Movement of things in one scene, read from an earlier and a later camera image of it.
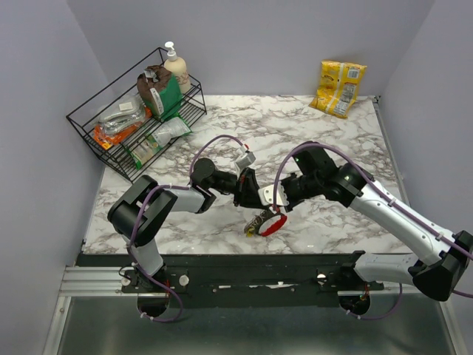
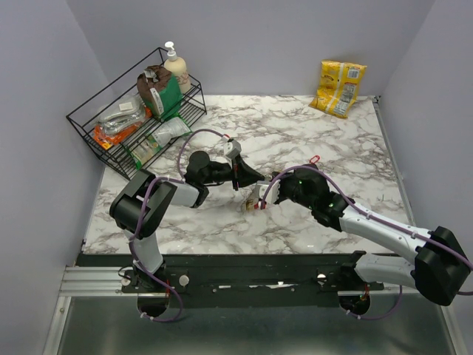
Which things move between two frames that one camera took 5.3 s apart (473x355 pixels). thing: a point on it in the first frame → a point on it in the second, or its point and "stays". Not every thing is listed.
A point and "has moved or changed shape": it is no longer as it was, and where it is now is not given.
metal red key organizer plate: (264, 223) has moved or changed shape
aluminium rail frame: (94, 317) stays
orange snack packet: (107, 140) stays
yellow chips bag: (338, 86) stays
